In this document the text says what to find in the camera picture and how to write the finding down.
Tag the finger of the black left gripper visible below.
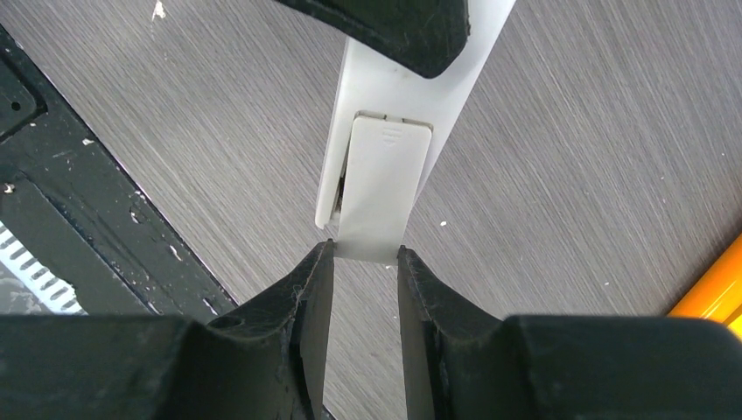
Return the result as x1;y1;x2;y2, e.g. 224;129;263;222
280;0;470;79

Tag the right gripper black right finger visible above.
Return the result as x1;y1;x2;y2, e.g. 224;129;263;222
397;247;741;419

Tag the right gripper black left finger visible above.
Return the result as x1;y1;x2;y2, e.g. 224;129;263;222
1;240;335;419

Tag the white remote control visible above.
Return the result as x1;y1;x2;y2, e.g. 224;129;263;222
315;0;515;228

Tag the white battery cover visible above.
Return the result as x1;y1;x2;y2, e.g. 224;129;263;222
336;115;432;265

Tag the orange toy microphone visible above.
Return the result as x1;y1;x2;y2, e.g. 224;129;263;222
668;235;741;339

